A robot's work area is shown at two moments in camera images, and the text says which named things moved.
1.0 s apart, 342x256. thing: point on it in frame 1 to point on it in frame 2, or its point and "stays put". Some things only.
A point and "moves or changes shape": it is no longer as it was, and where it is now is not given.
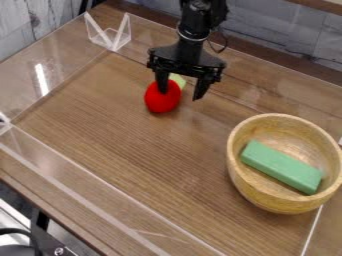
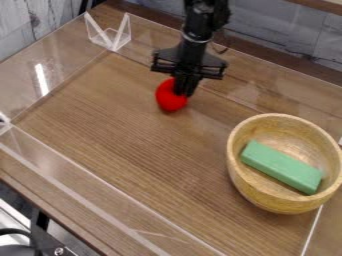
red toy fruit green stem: (163, 102) moves or changes shape
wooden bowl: (284, 162) stays put
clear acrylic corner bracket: (112, 39) stays put
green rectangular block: (292, 171) stays put
